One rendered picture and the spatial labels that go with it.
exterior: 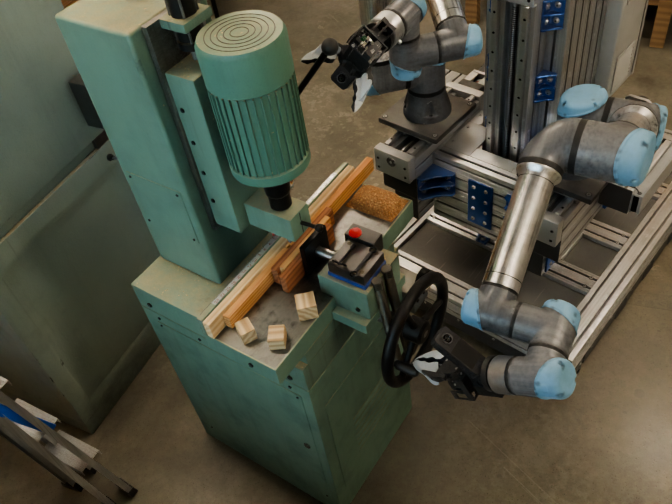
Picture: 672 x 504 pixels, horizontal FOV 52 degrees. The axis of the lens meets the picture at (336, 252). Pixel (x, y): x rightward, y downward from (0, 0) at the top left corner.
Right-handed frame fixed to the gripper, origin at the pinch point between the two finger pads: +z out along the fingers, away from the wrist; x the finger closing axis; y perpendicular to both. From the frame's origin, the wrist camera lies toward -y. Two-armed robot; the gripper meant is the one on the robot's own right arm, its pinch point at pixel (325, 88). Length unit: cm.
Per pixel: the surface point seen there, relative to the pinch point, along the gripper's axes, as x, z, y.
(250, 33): -15.5, 12.0, 10.4
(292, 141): 2.8, 13.3, -3.1
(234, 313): 19, 36, -35
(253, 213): 6.1, 15.9, -30.8
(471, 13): 9, -249, -151
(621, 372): 133, -57, -65
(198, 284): 8, 26, -61
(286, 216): 12.2, 15.0, -23.2
